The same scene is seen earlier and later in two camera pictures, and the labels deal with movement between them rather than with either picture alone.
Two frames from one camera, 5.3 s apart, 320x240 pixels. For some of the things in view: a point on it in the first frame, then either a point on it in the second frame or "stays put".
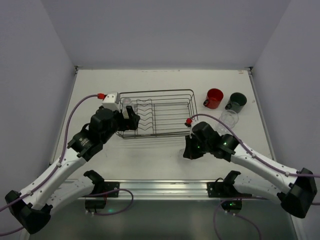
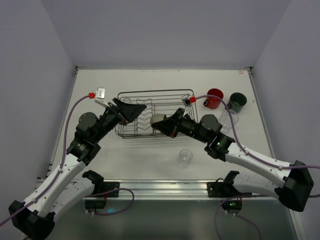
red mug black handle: (213, 99) stays put
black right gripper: (191, 149) -> (175, 122)
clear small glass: (125, 102) stays put
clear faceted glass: (230, 117) stays put
